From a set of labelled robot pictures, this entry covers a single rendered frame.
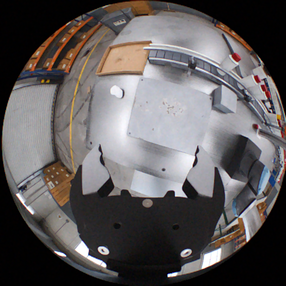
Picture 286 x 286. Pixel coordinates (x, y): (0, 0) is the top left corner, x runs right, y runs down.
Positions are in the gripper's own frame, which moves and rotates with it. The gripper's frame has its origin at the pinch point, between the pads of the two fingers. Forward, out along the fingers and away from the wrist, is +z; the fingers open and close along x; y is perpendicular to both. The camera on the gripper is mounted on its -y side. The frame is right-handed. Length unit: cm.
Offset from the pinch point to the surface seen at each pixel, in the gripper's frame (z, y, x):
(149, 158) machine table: 27.6, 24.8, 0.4
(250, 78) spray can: 10, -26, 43
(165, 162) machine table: 25.6, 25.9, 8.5
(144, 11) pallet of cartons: 172, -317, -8
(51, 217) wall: -110, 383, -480
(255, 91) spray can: 12, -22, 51
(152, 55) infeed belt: 35.1, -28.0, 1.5
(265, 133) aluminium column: 8, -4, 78
